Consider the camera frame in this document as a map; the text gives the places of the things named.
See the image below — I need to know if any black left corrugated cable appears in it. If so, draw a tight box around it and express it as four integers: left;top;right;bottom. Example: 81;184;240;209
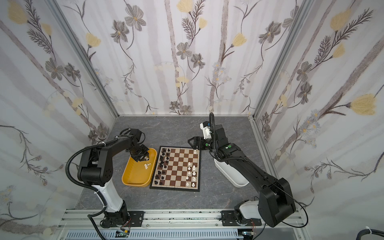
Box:
65;140;121;240

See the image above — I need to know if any white slotted cable duct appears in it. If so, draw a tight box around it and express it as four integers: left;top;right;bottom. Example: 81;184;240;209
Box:
64;229;244;240

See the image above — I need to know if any yellow plastic tray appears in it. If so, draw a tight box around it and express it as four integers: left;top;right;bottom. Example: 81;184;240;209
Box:
122;148;158;188

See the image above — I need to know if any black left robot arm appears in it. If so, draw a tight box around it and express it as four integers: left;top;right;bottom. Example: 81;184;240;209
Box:
78;128;149;228

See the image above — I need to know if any white plastic tray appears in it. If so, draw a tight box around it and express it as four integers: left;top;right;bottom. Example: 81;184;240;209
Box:
214;159;249;188

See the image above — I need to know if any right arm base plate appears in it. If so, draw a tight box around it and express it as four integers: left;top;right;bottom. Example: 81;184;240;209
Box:
219;210;263;227

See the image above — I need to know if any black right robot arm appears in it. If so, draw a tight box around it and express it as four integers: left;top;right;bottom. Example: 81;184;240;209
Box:
188;121;296;227

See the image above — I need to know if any aluminium mounting rail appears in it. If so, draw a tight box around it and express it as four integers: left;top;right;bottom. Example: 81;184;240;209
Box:
56;208;305;232

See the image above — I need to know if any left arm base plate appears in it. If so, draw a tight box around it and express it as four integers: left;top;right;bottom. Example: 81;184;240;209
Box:
100;211;145;229

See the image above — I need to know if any brown folding chess board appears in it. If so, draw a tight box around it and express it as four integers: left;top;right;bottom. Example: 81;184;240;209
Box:
150;146;201;192

